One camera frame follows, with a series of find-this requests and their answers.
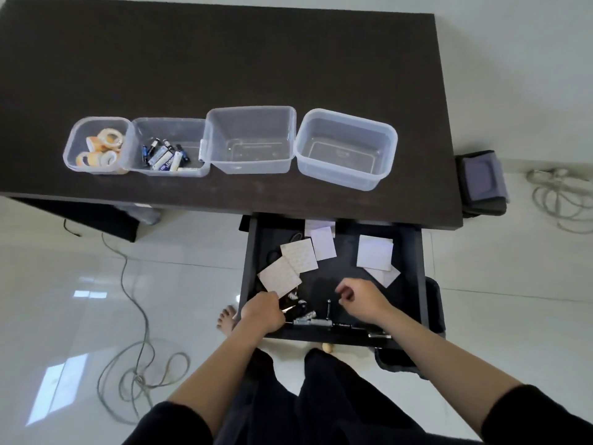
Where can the dark grey bag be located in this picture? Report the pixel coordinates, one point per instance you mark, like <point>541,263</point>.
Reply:
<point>482,183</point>

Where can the person's right forearm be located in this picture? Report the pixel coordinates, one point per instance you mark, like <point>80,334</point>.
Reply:
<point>440,361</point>

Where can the white paper sheet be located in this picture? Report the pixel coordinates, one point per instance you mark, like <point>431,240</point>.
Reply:
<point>385,276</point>
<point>317,224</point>
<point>374,253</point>
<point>323,243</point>

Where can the person's right thumb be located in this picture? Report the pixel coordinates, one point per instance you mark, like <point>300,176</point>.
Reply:
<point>346,303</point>

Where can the person's left hand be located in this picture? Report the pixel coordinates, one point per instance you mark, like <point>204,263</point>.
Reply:
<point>260,314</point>

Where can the tall clear plastic container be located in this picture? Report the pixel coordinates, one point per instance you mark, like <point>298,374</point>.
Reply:
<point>250,138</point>

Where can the person's black trousers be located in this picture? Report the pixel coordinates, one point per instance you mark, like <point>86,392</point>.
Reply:
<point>319,403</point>

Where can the person's left foot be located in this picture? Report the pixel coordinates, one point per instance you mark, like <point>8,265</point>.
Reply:
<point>227,318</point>

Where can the wide clear plastic container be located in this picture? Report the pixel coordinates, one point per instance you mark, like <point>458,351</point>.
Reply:
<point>345,150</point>

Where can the person's right hand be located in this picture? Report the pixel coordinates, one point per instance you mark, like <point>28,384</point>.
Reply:
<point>368,301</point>

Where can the person's left fingers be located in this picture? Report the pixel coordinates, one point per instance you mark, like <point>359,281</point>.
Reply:
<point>277,306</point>

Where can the black desk drawer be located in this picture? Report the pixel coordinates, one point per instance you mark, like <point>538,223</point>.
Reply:
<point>333,278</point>

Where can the clear plastic container with clip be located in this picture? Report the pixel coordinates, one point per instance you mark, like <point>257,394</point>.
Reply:
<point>185,134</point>

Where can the beige dotted sticker sheet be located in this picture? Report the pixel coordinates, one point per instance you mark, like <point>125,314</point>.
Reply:
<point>279,276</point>
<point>299,255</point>

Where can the person's black right sleeve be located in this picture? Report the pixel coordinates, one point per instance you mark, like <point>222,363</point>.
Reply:
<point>539,417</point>

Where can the person's right foot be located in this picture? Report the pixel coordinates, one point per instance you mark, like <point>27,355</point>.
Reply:
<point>328,348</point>

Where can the pile of masking tape rolls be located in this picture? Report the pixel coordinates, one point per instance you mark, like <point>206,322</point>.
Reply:
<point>103,148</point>

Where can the person's foot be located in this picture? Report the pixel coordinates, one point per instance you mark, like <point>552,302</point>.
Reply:
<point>227,318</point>
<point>328,348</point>

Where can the pile of batteries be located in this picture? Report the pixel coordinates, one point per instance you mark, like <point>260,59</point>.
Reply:
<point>164,155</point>

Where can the small red white pen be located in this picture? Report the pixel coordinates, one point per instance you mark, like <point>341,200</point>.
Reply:
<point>289,309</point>

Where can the black pen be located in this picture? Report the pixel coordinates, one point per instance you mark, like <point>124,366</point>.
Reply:
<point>329,309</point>

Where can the person's black sleeve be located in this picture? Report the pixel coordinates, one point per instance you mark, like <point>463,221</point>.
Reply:
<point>169,426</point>
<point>539,417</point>

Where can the person's black left sleeve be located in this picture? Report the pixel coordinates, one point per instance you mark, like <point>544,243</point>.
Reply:
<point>169,426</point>

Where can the small round-cornered clear plastic container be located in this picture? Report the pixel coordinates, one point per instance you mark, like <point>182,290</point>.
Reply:
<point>88,148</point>

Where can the silver battery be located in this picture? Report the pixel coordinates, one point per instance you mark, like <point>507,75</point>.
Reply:
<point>308,315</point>

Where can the black plastic bin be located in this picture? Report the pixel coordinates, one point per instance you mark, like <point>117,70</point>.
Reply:
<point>433,315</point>

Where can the silver metal bar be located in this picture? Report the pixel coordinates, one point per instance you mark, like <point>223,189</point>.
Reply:
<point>313,322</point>

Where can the person's left forearm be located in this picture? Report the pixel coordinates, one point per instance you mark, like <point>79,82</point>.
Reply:
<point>217,370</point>

